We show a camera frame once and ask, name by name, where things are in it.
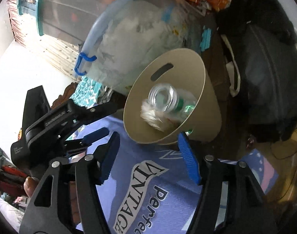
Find leaf patterned curtain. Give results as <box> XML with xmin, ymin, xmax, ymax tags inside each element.
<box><xmin>7</xmin><ymin>0</ymin><xmax>81</xmax><ymax>78</ymax></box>

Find cluttered shelf rack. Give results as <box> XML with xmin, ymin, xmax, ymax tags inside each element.
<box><xmin>0</xmin><ymin>139</ymin><xmax>29</xmax><ymax>215</ymax></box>

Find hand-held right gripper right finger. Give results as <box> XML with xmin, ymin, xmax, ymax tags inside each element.
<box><xmin>178</xmin><ymin>132</ymin><xmax>279</xmax><ymax>234</ymax></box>

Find dark grey bag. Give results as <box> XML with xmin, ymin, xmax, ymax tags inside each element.
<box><xmin>222</xmin><ymin>24</ymin><xmax>297</xmax><ymax>143</ymax></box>

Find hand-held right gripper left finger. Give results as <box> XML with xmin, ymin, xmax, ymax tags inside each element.
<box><xmin>19</xmin><ymin>132</ymin><xmax>121</xmax><ymax>234</ymax></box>

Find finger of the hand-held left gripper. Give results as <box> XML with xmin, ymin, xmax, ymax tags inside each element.
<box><xmin>67</xmin><ymin>97</ymin><xmax>127</xmax><ymax>127</ymax></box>
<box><xmin>64</xmin><ymin>127</ymin><xmax>110</xmax><ymax>156</ymax></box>

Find clear storage box blue handle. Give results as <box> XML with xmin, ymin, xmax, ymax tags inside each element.
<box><xmin>74</xmin><ymin>0</ymin><xmax>202</xmax><ymax>95</ymax></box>

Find white fabric strap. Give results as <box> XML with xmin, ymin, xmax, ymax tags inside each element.
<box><xmin>220</xmin><ymin>34</ymin><xmax>241</xmax><ymax>97</ymax></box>

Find teal patterned quilt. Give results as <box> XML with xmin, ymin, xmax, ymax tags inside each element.
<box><xmin>73</xmin><ymin>75</ymin><xmax>115</xmax><ymax>108</ymax></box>

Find person's left hand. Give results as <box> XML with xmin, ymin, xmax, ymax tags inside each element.
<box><xmin>24</xmin><ymin>177</ymin><xmax>40</xmax><ymax>198</ymax></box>

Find black cloth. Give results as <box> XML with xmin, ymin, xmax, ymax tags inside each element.
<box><xmin>215</xmin><ymin>0</ymin><xmax>297</xmax><ymax>44</ymax></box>

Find carved wooden headboard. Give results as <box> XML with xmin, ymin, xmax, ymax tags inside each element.
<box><xmin>50</xmin><ymin>83</ymin><xmax>78</xmax><ymax>110</ymax></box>

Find large storage box teal lid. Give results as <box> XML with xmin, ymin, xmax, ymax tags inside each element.
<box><xmin>17</xmin><ymin>0</ymin><xmax>129</xmax><ymax>49</ymax></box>

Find beige round waste bin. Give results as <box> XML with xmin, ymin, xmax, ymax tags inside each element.
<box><xmin>123</xmin><ymin>49</ymin><xmax>222</xmax><ymax>145</ymax></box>

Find white tissue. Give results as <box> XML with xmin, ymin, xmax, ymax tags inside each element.
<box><xmin>140</xmin><ymin>100</ymin><xmax>168</xmax><ymax>131</ymax></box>

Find blue plastic clip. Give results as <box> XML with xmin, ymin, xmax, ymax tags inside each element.
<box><xmin>200</xmin><ymin>26</ymin><xmax>213</xmax><ymax>51</ymax></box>

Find clear plastic bottle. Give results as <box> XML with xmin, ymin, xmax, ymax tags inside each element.
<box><xmin>148</xmin><ymin>84</ymin><xmax>198</xmax><ymax>125</ymax></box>

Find purple printed bed sheet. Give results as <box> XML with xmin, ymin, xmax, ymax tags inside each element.
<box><xmin>75</xmin><ymin>116</ymin><xmax>279</xmax><ymax>234</ymax></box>

